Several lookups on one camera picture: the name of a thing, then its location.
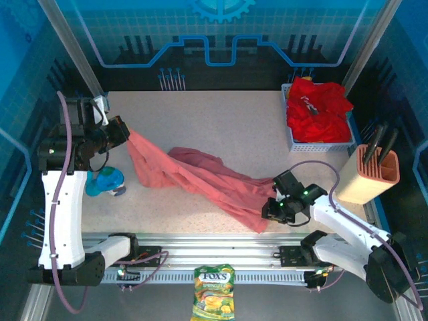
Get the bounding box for pink t-shirt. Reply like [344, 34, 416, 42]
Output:
[126, 128, 278, 234]

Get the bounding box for white plastic basket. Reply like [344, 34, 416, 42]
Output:
[280, 83, 356, 153]

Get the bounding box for beige pink knife block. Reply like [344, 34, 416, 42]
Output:
[334, 144, 401, 205]

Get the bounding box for black connector module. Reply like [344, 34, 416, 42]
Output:
[116, 267, 141, 292]
[304, 270, 327, 292]

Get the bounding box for plain red t-shirt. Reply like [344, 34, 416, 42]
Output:
[287, 82, 354, 143]

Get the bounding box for green Fox's candy bag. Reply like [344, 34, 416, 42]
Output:
[191, 263, 236, 321]

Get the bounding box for red t-shirt with white print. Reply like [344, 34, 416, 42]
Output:
[287, 76, 337, 116]

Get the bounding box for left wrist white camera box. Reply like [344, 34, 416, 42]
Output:
[90, 96, 110, 127]

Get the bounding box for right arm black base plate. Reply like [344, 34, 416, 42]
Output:
[279, 245, 340, 268]

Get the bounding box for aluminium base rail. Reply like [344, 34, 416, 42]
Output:
[43, 232, 401, 270]

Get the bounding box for aluminium frame post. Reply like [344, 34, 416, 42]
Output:
[37, 0, 107, 103]
[340, 0, 404, 96]

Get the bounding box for black knife handle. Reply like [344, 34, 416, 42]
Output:
[362, 124, 389, 165]
[377, 128, 400, 165]

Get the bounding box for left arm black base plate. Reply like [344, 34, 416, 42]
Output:
[130, 245, 163, 268]

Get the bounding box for grey slotted cable duct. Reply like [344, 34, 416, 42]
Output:
[100, 270, 308, 285]

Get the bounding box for aluminium outer frame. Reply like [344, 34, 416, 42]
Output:
[19, 260, 424, 321]

